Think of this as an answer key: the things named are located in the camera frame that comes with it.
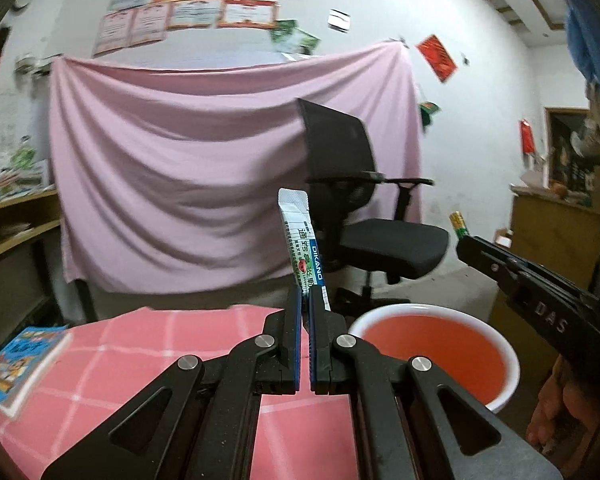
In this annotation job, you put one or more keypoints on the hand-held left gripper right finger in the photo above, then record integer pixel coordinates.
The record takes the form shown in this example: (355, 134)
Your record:
(314, 355)

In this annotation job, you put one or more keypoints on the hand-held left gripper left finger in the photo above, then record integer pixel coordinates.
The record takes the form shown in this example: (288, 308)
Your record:
(297, 350)

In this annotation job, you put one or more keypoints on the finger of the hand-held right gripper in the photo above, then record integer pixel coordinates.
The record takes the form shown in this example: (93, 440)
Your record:
(487, 260)

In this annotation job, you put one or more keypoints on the red bucket with white rim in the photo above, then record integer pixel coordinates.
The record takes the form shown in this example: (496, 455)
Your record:
(430, 345)

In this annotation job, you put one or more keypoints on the green white sachet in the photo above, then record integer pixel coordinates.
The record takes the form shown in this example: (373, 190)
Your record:
(297, 240)

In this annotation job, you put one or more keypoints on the person's right hand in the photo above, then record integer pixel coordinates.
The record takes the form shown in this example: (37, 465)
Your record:
(565, 405)

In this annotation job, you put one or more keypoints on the wooden cabinet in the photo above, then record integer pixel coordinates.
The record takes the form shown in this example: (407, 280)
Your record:
(555, 230)

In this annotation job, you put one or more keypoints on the black office chair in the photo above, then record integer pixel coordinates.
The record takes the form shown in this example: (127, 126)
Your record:
(390, 245)

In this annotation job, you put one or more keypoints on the red hanging ornament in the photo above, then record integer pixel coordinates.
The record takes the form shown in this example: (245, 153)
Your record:
(526, 136)

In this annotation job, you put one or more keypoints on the pink checked tablecloth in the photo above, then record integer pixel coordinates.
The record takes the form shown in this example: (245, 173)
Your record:
(155, 335)

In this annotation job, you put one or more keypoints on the green cap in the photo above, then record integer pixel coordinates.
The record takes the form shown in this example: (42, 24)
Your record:
(428, 111)

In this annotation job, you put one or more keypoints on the pink hanging sheet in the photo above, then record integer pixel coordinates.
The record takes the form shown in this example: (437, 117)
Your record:
(180, 160)

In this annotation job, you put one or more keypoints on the blue cloth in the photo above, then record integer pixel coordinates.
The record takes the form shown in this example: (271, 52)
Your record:
(587, 35)

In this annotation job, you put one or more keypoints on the blue illustrated book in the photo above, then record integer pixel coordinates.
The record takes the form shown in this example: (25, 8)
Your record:
(20, 370)

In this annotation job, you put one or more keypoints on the green photo prints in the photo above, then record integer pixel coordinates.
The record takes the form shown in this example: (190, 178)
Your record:
(295, 37)

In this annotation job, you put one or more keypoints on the wooden shelf desk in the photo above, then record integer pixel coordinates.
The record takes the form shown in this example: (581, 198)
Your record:
(25, 210)

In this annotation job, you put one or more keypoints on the thin paper pile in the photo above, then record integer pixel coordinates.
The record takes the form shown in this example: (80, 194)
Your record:
(12, 230)

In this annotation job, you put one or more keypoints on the stack of books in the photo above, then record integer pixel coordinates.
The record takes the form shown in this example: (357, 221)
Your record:
(17, 172)

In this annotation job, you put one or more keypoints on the red diamond wall paper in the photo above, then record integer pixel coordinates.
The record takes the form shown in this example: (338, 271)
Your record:
(436, 58)

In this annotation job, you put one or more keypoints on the black white wall sticker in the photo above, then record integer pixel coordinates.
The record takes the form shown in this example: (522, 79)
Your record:
(339, 20)

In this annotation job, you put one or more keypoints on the group of wall certificates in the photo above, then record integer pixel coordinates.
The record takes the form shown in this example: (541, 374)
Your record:
(195, 12)

